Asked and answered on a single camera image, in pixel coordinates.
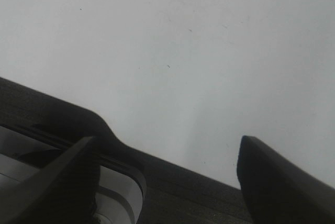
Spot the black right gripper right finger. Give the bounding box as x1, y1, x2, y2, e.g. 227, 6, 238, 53
237, 136, 334, 223

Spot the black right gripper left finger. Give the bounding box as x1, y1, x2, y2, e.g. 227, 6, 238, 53
1, 137, 101, 223

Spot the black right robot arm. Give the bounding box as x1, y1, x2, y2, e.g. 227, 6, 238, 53
1, 79, 334, 223

